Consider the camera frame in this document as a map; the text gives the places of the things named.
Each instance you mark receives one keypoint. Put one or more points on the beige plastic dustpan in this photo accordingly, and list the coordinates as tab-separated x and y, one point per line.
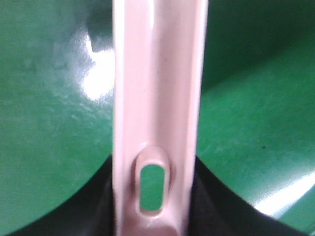
159	51

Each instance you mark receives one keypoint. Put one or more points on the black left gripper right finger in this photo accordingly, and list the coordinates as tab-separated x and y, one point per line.
215	210

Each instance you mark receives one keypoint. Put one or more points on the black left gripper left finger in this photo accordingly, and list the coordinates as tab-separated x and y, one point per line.
89	212

